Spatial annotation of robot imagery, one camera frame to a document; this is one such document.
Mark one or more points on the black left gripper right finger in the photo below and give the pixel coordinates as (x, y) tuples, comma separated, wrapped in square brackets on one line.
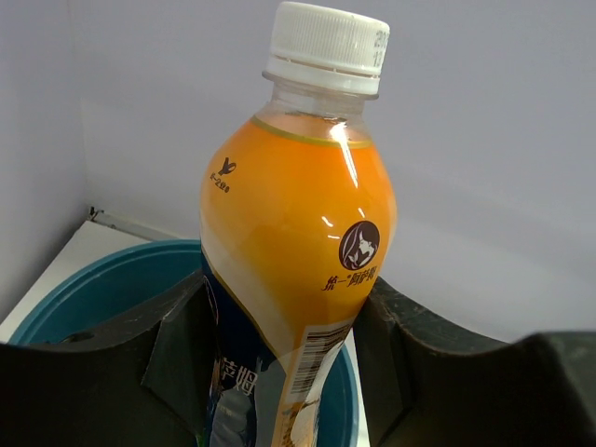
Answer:
[(426, 381)]

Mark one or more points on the orange bottle dark label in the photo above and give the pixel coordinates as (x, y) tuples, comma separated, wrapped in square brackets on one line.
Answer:
[(297, 213)]

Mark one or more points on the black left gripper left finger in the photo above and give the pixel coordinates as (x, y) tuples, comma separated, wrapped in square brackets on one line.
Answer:
[(139, 379)]

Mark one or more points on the teal and cream bin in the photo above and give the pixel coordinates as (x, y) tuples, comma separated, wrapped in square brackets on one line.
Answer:
[(126, 278)]

